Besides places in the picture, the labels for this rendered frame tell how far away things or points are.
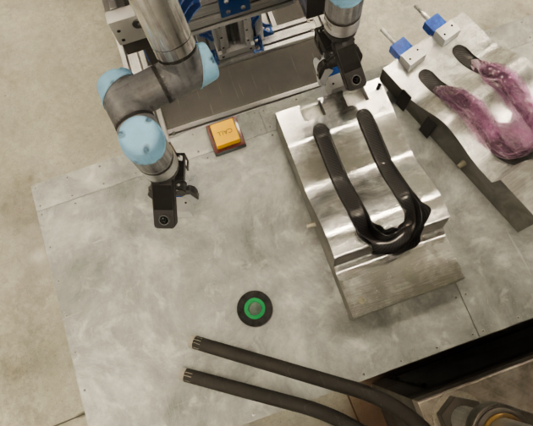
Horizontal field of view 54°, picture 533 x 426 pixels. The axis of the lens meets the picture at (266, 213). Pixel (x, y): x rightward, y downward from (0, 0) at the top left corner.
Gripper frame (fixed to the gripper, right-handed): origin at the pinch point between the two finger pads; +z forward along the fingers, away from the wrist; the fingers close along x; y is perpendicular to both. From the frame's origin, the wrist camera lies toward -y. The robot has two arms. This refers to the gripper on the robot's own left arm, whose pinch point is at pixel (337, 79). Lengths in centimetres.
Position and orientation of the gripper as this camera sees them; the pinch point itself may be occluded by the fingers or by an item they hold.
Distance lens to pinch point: 134.6
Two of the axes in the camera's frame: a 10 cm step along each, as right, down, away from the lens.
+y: -3.6, -9.0, 2.6
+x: -9.3, 3.6, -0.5
